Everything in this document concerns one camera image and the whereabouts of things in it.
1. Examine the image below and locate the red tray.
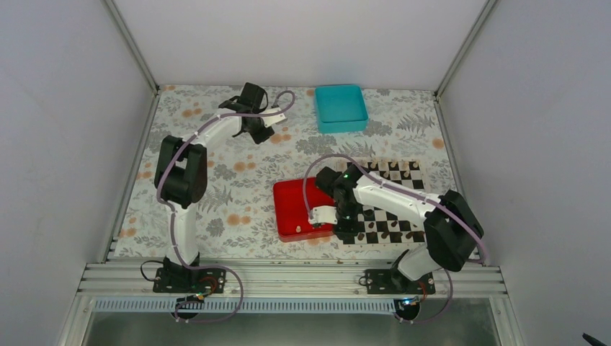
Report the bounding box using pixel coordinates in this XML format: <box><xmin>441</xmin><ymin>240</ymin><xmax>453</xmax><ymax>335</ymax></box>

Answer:
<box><xmin>272</xmin><ymin>179</ymin><xmax>333</xmax><ymax>243</ymax></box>

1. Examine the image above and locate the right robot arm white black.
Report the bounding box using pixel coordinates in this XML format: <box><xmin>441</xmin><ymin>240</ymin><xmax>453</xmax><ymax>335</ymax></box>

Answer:
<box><xmin>306</xmin><ymin>164</ymin><xmax>483</xmax><ymax>293</ymax></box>

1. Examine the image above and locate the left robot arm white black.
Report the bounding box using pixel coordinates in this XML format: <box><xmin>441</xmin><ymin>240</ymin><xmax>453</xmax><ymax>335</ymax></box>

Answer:
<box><xmin>154</xmin><ymin>83</ymin><xmax>276</xmax><ymax>292</ymax></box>

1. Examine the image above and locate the black white chessboard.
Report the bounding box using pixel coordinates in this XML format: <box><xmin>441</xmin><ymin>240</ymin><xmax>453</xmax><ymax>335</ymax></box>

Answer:
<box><xmin>339</xmin><ymin>159</ymin><xmax>428</xmax><ymax>251</ymax></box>

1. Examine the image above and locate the teal bin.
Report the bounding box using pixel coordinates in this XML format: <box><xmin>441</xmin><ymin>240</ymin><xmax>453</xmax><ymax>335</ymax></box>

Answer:
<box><xmin>314</xmin><ymin>84</ymin><xmax>369</xmax><ymax>134</ymax></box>

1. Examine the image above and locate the floral table mat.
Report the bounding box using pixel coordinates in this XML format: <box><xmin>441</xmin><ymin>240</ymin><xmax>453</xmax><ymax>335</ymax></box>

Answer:
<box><xmin>114</xmin><ymin>85</ymin><xmax>456</xmax><ymax>260</ymax></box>

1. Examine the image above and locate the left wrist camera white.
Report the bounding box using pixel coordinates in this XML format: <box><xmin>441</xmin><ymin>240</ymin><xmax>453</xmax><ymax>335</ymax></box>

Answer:
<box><xmin>260</xmin><ymin>107</ymin><xmax>286</xmax><ymax>128</ymax></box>

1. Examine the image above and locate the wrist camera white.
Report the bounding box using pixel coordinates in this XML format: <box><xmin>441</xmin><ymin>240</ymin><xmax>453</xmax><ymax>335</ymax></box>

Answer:
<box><xmin>260</xmin><ymin>107</ymin><xmax>286</xmax><ymax>128</ymax></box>
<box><xmin>308</xmin><ymin>205</ymin><xmax>338</xmax><ymax>227</ymax></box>

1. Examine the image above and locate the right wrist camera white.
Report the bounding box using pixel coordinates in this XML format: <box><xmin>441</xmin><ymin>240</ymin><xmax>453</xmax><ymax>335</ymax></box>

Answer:
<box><xmin>308</xmin><ymin>205</ymin><xmax>338</xmax><ymax>227</ymax></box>

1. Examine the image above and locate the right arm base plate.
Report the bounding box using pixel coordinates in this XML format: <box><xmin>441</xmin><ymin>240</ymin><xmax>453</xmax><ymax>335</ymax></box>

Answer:
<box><xmin>358</xmin><ymin>269</ymin><xmax>436</xmax><ymax>295</ymax></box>

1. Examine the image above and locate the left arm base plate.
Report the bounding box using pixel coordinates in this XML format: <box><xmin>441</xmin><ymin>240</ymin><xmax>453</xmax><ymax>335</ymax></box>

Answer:
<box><xmin>152</xmin><ymin>268</ymin><xmax>226</xmax><ymax>295</ymax></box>

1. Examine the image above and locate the aluminium rail frame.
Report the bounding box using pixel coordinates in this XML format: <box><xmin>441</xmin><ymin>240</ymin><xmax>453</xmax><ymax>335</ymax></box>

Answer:
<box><xmin>77</xmin><ymin>261</ymin><xmax>508</xmax><ymax>298</ymax></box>

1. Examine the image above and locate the grey cable duct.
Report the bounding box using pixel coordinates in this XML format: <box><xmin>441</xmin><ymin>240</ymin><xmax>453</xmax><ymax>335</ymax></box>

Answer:
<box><xmin>92</xmin><ymin>297</ymin><xmax>396</xmax><ymax>314</ymax></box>

